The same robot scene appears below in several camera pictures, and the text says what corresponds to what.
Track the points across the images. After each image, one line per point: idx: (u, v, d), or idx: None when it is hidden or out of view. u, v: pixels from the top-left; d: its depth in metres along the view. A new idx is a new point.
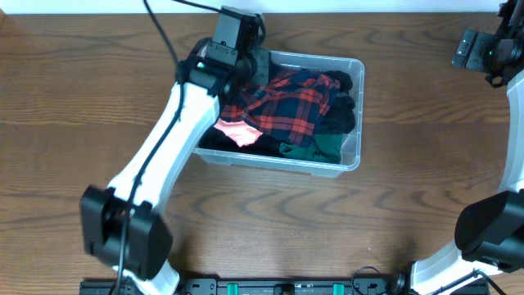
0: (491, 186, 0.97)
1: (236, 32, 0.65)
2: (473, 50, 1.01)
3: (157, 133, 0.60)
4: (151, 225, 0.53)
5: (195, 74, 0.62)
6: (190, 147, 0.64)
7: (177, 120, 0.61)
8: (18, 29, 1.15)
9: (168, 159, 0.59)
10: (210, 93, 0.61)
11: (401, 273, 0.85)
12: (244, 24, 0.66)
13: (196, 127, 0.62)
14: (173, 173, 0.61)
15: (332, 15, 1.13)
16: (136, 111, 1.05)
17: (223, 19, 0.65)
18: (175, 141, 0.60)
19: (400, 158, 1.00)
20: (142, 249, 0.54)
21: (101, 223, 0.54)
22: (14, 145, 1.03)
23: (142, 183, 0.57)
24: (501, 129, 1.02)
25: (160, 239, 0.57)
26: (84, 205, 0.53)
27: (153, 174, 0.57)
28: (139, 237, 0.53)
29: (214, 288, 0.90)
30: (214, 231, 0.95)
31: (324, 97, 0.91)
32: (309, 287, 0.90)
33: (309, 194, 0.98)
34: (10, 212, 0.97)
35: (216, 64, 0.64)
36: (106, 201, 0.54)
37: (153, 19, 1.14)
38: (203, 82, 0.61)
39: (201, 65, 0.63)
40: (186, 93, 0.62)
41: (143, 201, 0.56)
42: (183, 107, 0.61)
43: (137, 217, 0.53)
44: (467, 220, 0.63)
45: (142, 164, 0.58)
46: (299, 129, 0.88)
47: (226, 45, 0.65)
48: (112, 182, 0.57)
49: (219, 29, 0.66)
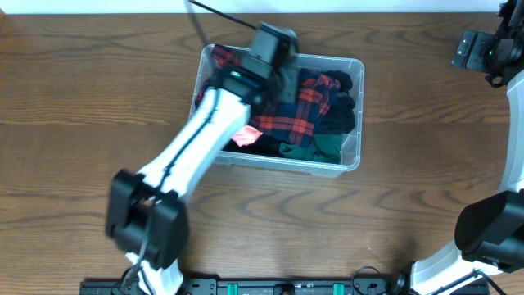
0: (490, 186, 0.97)
1: (272, 49, 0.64)
2: (473, 50, 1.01)
3: (190, 131, 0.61)
4: (178, 214, 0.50)
5: (229, 83, 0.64)
6: (217, 149, 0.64)
7: (210, 120, 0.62)
8: (17, 29, 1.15)
9: (198, 155, 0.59)
10: (242, 102, 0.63)
11: (401, 273, 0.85)
12: (281, 41, 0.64)
13: (225, 130, 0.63)
14: (199, 173, 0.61)
15: (332, 15, 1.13)
16: (136, 111, 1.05)
17: (261, 34, 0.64)
18: (207, 139, 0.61)
19: (400, 158, 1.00)
20: (164, 238, 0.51)
21: (128, 206, 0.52)
22: (13, 145, 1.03)
23: (172, 174, 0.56)
24: (501, 129, 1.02)
25: (182, 232, 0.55)
26: (115, 185, 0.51)
27: (185, 166, 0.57)
28: (164, 224, 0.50)
29: (214, 288, 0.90)
30: (214, 231, 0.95)
31: (325, 97, 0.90)
32: (309, 287, 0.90)
33: (309, 193, 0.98)
34: (10, 212, 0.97)
35: (250, 78, 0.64)
36: (135, 185, 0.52)
37: (153, 18, 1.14)
38: (236, 91, 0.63)
39: (235, 74, 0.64)
40: (220, 97, 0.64)
41: (171, 190, 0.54)
42: (215, 110, 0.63)
43: (165, 204, 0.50)
44: (467, 220, 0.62)
45: (173, 156, 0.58)
46: (299, 129, 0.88)
47: (260, 60, 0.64)
48: (142, 168, 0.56)
49: (257, 42, 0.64)
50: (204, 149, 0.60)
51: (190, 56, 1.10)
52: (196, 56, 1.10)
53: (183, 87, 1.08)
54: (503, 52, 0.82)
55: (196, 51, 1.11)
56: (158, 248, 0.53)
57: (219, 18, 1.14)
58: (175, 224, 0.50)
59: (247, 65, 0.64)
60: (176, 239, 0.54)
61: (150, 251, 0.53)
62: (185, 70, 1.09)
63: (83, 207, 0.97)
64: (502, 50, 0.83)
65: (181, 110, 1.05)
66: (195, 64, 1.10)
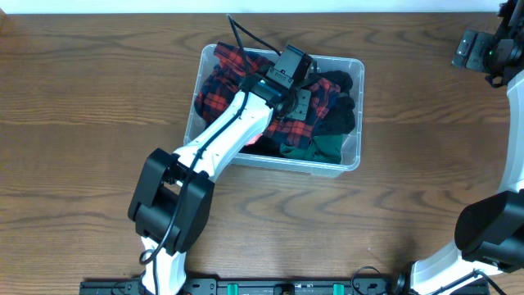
0: (491, 186, 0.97)
1: (296, 66, 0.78)
2: (473, 50, 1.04)
3: (219, 124, 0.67)
4: (206, 194, 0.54)
5: (257, 87, 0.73)
6: (239, 142, 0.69)
7: (239, 117, 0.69)
8: (16, 29, 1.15)
9: (225, 147, 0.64)
10: (268, 104, 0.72)
11: (401, 273, 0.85)
12: (304, 60, 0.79)
13: (254, 127, 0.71)
14: (223, 163, 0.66)
15: (332, 15, 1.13)
16: (136, 111, 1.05)
17: (288, 52, 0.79)
18: (234, 133, 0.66)
19: (400, 158, 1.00)
20: (189, 218, 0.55)
21: (158, 185, 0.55)
22: (13, 145, 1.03)
23: (202, 158, 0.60)
24: (501, 129, 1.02)
25: (204, 215, 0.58)
26: (149, 164, 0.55)
27: (213, 154, 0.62)
28: (193, 202, 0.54)
29: (214, 288, 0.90)
30: (214, 231, 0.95)
31: (324, 101, 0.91)
32: (309, 287, 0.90)
33: (309, 193, 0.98)
34: (9, 212, 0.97)
35: (277, 86, 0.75)
36: (170, 165, 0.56)
37: (154, 18, 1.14)
38: (263, 95, 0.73)
39: (263, 82, 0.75)
40: (249, 99, 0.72)
41: (201, 171, 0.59)
42: (245, 109, 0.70)
43: (195, 183, 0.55)
44: (467, 221, 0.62)
45: (203, 143, 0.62)
46: (297, 130, 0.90)
47: (286, 74, 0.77)
48: (176, 151, 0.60)
49: (282, 59, 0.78)
50: (230, 142, 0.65)
51: (190, 56, 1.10)
52: (196, 56, 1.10)
53: (183, 87, 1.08)
54: (503, 52, 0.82)
55: (196, 51, 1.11)
56: (180, 229, 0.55)
57: (219, 18, 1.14)
58: (201, 203, 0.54)
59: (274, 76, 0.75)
60: (198, 221, 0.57)
61: (172, 233, 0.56)
62: (185, 70, 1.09)
63: (83, 207, 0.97)
64: (502, 50, 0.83)
65: (181, 110, 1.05)
66: (195, 64, 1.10)
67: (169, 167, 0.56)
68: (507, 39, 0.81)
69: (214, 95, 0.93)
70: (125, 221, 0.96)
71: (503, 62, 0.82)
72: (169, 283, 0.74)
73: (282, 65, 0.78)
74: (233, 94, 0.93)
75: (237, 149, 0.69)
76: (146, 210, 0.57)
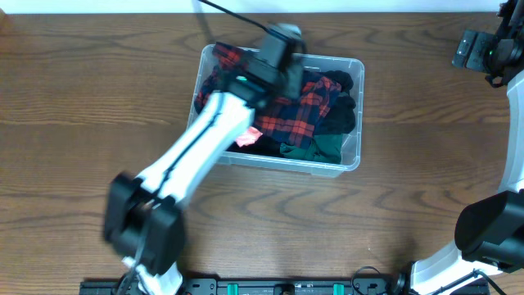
0: (491, 186, 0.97)
1: (279, 54, 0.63)
2: (473, 51, 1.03)
3: (191, 136, 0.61)
4: (174, 220, 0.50)
5: (235, 87, 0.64)
6: (217, 150, 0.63)
7: (212, 124, 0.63)
8: (16, 28, 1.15)
9: (196, 163, 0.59)
10: (246, 106, 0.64)
11: (401, 273, 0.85)
12: (288, 45, 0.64)
13: (231, 133, 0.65)
14: (200, 177, 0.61)
15: (332, 15, 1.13)
16: (136, 111, 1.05)
17: (269, 37, 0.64)
18: (208, 144, 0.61)
19: (400, 158, 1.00)
20: (160, 245, 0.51)
21: (123, 214, 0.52)
22: (13, 145, 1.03)
23: (170, 178, 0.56)
24: (501, 129, 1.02)
25: (179, 237, 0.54)
26: (111, 192, 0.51)
27: (182, 173, 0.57)
28: (160, 230, 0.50)
29: (214, 288, 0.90)
30: (214, 231, 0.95)
31: (325, 99, 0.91)
32: (309, 287, 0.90)
33: (309, 193, 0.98)
34: (10, 212, 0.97)
35: (256, 81, 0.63)
36: (132, 190, 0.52)
37: (154, 18, 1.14)
38: (241, 95, 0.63)
39: (241, 78, 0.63)
40: (225, 102, 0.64)
41: (169, 195, 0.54)
42: (220, 113, 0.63)
43: (162, 209, 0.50)
44: (467, 222, 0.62)
45: (172, 161, 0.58)
46: (299, 129, 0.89)
47: (268, 63, 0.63)
48: (142, 172, 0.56)
49: (264, 49, 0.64)
50: (203, 156, 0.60)
51: (190, 56, 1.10)
52: (196, 56, 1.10)
53: (183, 87, 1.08)
54: (503, 52, 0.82)
55: (196, 51, 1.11)
56: (153, 255, 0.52)
57: (220, 18, 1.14)
58: (170, 230, 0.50)
59: (253, 69, 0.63)
60: (173, 245, 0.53)
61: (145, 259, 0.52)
62: (185, 70, 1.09)
63: (83, 207, 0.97)
64: (502, 50, 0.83)
65: (181, 110, 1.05)
66: (195, 64, 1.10)
67: (133, 192, 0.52)
68: (507, 40, 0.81)
69: None
70: None
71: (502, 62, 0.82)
72: (161, 290, 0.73)
73: (263, 52, 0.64)
74: None
75: (214, 157, 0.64)
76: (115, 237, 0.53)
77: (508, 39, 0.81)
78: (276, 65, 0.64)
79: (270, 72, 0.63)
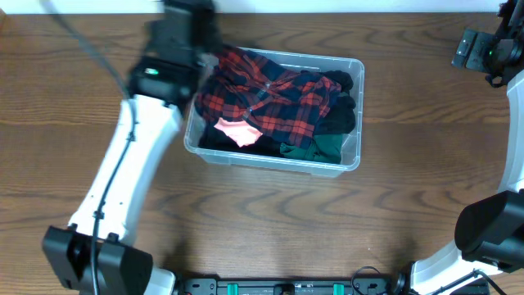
0: (490, 186, 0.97)
1: (187, 30, 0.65)
2: (472, 50, 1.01)
3: (115, 158, 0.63)
4: (120, 257, 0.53)
5: (147, 81, 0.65)
6: (150, 161, 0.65)
7: (133, 138, 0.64)
8: (16, 28, 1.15)
9: (126, 188, 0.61)
10: (166, 102, 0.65)
11: (401, 273, 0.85)
12: (192, 15, 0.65)
13: (160, 139, 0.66)
14: (139, 197, 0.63)
15: (332, 15, 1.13)
16: None
17: (170, 13, 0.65)
18: (133, 161, 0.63)
19: (400, 158, 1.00)
20: (119, 283, 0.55)
21: (69, 262, 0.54)
22: (13, 146, 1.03)
23: (104, 217, 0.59)
24: (500, 129, 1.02)
25: (137, 264, 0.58)
26: (47, 247, 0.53)
27: (115, 206, 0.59)
28: (111, 270, 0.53)
29: (214, 288, 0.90)
30: (214, 231, 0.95)
31: (325, 99, 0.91)
32: (309, 287, 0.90)
33: (309, 193, 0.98)
34: (10, 212, 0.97)
35: (171, 69, 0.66)
36: (68, 240, 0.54)
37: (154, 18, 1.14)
38: (157, 88, 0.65)
39: (152, 70, 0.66)
40: (137, 109, 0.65)
41: (109, 234, 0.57)
42: (137, 123, 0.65)
43: (106, 251, 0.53)
44: (467, 221, 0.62)
45: (100, 197, 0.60)
46: (299, 129, 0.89)
47: (178, 44, 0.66)
48: (72, 220, 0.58)
49: (168, 26, 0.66)
50: (133, 179, 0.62)
51: None
52: None
53: None
54: (503, 52, 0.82)
55: None
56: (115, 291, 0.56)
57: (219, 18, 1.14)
58: (121, 267, 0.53)
59: (165, 56, 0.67)
60: (134, 275, 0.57)
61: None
62: None
63: None
64: (502, 50, 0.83)
65: None
66: None
67: (71, 242, 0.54)
68: (508, 40, 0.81)
69: (214, 95, 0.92)
70: None
71: (502, 62, 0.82)
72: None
73: (166, 34, 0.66)
74: (232, 94, 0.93)
75: (151, 169, 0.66)
76: (78, 283, 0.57)
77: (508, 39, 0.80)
78: (184, 43, 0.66)
79: (179, 52, 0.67)
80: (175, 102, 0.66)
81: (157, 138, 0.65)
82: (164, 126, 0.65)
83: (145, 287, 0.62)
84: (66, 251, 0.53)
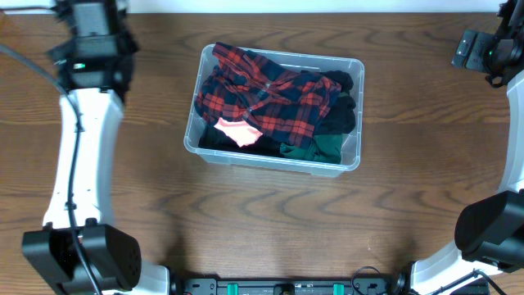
0: (490, 186, 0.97)
1: (103, 19, 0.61)
2: (473, 51, 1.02)
3: (67, 153, 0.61)
4: (106, 236, 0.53)
5: (79, 76, 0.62)
6: (106, 142, 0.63)
7: (81, 128, 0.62)
8: (16, 28, 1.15)
9: (90, 174, 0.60)
10: (103, 88, 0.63)
11: (401, 273, 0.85)
12: (105, 3, 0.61)
13: (109, 121, 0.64)
14: (105, 179, 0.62)
15: (332, 15, 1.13)
16: (136, 111, 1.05)
17: (81, 6, 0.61)
18: (88, 149, 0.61)
19: (400, 158, 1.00)
20: (111, 264, 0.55)
21: (55, 260, 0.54)
22: (13, 146, 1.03)
23: (77, 208, 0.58)
24: (500, 129, 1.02)
25: (123, 242, 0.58)
26: (28, 251, 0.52)
27: (83, 192, 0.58)
28: (100, 251, 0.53)
29: (214, 288, 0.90)
30: (213, 231, 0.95)
31: (325, 99, 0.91)
32: (309, 287, 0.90)
33: (309, 193, 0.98)
34: (9, 212, 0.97)
35: (97, 60, 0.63)
36: (48, 238, 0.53)
37: (154, 17, 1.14)
38: (92, 80, 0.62)
39: (80, 65, 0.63)
40: (79, 102, 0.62)
41: (89, 219, 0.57)
42: (82, 114, 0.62)
43: (88, 237, 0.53)
44: (467, 221, 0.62)
45: (65, 192, 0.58)
46: (299, 129, 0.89)
47: (98, 35, 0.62)
48: (46, 220, 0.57)
49: (83, 20, 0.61)
50: (91, 165, 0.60)
51: (190, 56, 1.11)
52: (196, 56, 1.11)
53: (183, 87, 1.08)
54: (503, 52, 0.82)
55: (196, 51, 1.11)
56: (110, 273, 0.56)
57: (219, 18, 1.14)
58: (108, 247, 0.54)
59: (87, 49, 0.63)
60: (123, 255, 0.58)
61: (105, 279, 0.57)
62: (186, 70, 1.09)
63: None
64: (502, 50, 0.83)
65: (180, 110, 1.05)
66: (195, 64, 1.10)
67: (51, 239, 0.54)
68: (508, 40, 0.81)
69: (214, 95, 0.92)
70: (125, 222, 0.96)
71: (502, 63, 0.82)
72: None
73: (86, 29, 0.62)
74: (232, 93, 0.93)
75: (110, 149, 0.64)
76: (70, 280, 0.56)
77: (508, 40, 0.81)
78: (106, 33, 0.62)
79: (101, 43, 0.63)
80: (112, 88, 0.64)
81: (105, 121, 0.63)
82: (108, 108, 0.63)
83: (136, 267, 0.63)
84: (50, 249, 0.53)
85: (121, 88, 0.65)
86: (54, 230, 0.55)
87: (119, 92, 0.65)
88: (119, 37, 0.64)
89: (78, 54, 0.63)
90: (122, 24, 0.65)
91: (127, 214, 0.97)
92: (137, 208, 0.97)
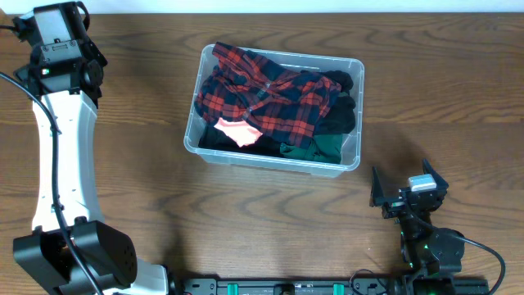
0: (490, 186, 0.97)
1: (63, 23, 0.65)
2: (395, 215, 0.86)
3: (47, 157, 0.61)
4: (98, 233, 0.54)
5: (47, 81, 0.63)
6: (83, 142, 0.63)
7: (57, 131, 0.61)
8: None
9: (72, 174, 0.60)
10: (71, 91, 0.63)
11: (395, 279, 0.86)
12: (63, 9, 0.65)
13: (84, 122, 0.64)
14: (88, 178, 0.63)
15: (332, 15, 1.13)
16: (136, 111, 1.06)
17: (40, 16, 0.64)
18: (67, 151, 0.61)
19: (399, 158, 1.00)
20: (109, 260, 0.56)
21: (49, 264, 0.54)
22: (13, 146, 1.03)
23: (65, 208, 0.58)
24: (500, 129, 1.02)
25: (118, 239, 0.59)
26: (20, 256, 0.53)
27: (69, 193, 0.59)
28: (94, 248, 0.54)
29: (214, 288, 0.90)
30: (213, 231, 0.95)
31: (325, 99, 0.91)
32: (309, 287, 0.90)
33: (309, 193, 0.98)
34: (9, 212, 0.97)
35: (63, 63, 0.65)
36: (40, 241, 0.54)
37: (155, 18, 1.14)
38: (61, 83, 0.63)
39: (46, 71, 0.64)
40: (52, 105, 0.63)
41: (80, 217, 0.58)
42: (56, 117, 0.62)
43: (81, 235, 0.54)
44: (503, 265, 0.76)
45: (51, 195, 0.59)
46: (299, 129, 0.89)
47: (60, 41, 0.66)
48: (35, 224, 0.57)
49: (45, 26, 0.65)
50: (70, 167, 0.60)
51: (190, 56, 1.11)
52: (196, 56, 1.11)
53: (183, 87, 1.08)
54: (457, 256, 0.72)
55: (197, 51, 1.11)
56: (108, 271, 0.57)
57: (219, 18, 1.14)
58: (102, 242, 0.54)
59: (54, 56, 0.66)
60: (119, 250, 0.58)
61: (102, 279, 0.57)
62: (186, 70, 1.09)
63: None
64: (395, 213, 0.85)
65: (181, 110, 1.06)
66: (196, 64, 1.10)
67: (44, 242, 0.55)
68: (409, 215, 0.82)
69: (214, 95, 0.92)
70: (125, 222, 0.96)
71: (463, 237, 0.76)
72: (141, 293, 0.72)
73: (47, 37, 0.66)
74: (232, 93, 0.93)
75: (88, 150, 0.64)
76: (67, 283, 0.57)
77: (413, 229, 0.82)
78: (68, 38, 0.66)
79: (65, 47, 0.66)
80: (82, 89, 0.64)
81: (80, 122, 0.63)
82: (81, 108, 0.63)
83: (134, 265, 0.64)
84: (42, 251, 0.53)
85: (90, 90, 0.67)
86: (43, 233, 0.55)
87: (88, 93, 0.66)
88: (81, 41, 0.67)
89: (43, 64, 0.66)
90: (85, 31, 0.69)
91: (127, 214, 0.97)
92: (137, 208, 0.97)
